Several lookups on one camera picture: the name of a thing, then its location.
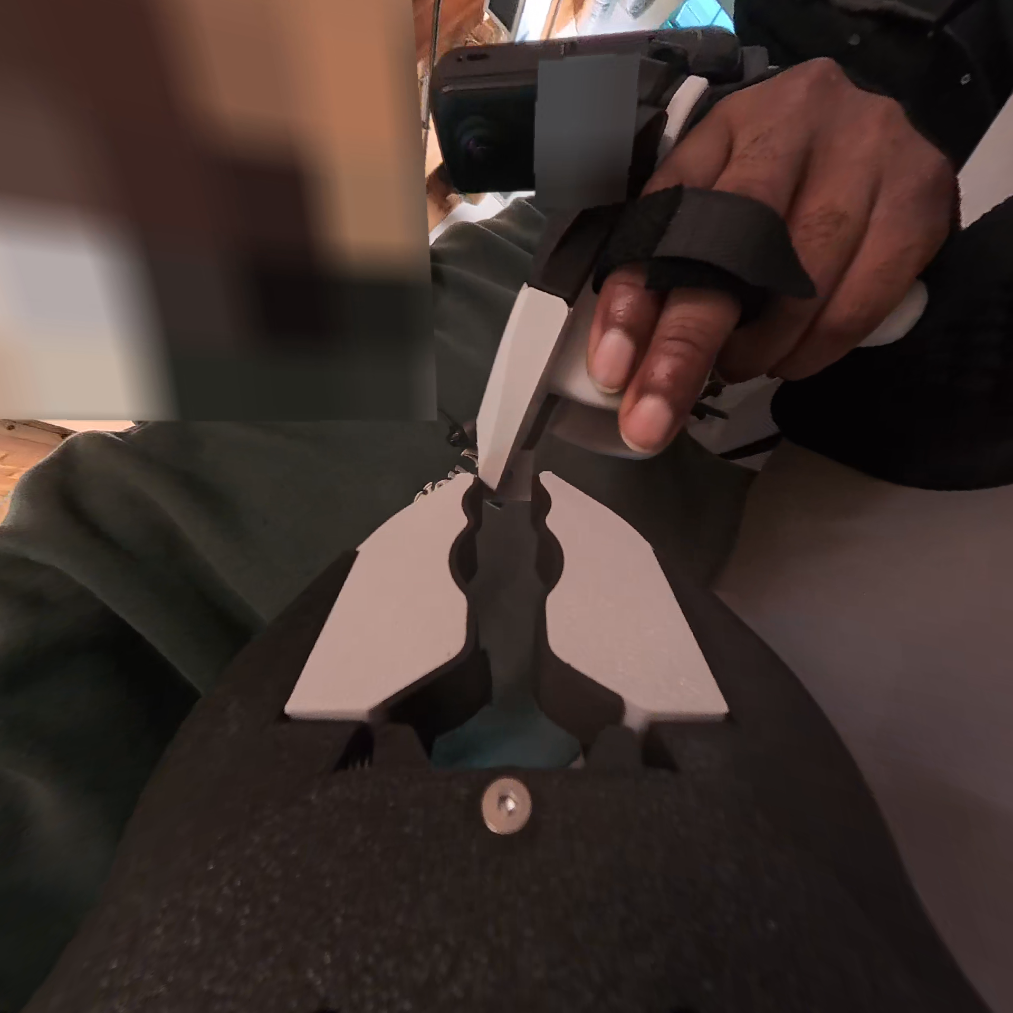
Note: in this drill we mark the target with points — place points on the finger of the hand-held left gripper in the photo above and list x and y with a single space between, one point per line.
518 380

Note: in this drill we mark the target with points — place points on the dark green sweatshirt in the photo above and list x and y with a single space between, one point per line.
119 554

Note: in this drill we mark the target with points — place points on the person's left hand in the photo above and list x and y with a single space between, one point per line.
831 158

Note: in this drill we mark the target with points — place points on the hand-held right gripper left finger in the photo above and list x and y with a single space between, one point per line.
380 625

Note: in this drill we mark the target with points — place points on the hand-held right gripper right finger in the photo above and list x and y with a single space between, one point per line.
633 625

